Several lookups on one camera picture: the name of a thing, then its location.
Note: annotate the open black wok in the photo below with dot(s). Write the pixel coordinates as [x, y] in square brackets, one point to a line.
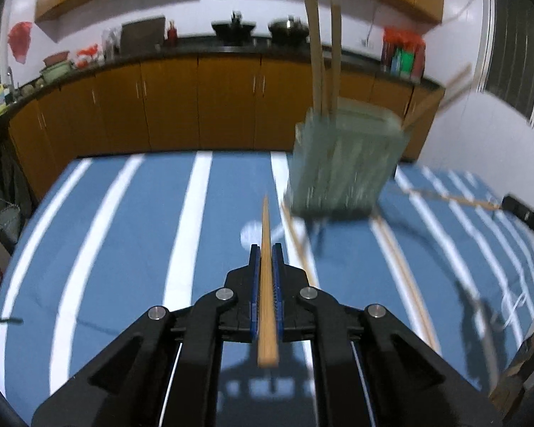
[232, 26]

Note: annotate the bottles under red bags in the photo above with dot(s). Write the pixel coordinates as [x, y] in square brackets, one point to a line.
[402, 55]

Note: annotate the red bottle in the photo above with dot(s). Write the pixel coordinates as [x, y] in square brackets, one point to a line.
[172, 33]

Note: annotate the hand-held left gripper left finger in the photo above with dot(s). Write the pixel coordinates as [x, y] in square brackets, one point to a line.
[254, 284]

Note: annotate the red plastic bag on hook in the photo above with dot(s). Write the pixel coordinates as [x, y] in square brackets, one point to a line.
[20, 42]

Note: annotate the blue white striped tablecloth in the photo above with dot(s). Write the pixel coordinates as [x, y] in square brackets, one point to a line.
[124, 249]

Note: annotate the black wok with lid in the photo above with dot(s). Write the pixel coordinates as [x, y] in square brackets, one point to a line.
[288, 29]

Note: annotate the crumpled red plastic bag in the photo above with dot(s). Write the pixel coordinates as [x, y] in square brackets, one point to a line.
[87, 53]

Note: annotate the wooden base cabinets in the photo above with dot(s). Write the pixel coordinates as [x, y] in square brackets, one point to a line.
[169, 102]

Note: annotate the gas stove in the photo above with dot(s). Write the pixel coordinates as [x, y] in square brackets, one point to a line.
[258, 41]

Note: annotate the black kitchen countertop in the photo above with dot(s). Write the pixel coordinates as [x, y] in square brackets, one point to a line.
[204, 49]

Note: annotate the brown wooden stool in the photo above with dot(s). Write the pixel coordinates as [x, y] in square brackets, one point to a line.
[523, 378]

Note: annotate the green perforated utensil holder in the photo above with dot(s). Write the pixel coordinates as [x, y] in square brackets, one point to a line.
[345, 164]

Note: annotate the clear plastic bag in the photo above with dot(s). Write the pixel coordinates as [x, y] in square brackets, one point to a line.
[111, 42]

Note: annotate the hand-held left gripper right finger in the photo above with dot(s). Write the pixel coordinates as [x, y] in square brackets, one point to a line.
[277, 284]

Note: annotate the green basin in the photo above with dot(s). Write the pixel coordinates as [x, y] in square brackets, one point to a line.
[57, 72]

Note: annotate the dark cutting board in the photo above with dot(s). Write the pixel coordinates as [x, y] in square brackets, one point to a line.
[142, 34]

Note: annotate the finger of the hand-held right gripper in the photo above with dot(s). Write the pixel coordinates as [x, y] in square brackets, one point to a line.
[527, 211]

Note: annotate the metal faucet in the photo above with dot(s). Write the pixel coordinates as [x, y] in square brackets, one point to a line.
[10, 78]

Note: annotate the barred window with white frame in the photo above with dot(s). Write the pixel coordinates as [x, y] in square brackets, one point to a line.
[516, 44]

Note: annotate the wooden chopstick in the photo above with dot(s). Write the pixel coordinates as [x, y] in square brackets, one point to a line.
[296, 242]
[267, 298]
[312, 44]
[454, 199]
[399, 276]
[323, 86]
[456, 81]
[407, 275]

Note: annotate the pink basin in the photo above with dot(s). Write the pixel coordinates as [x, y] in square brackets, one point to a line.
[56, 58]

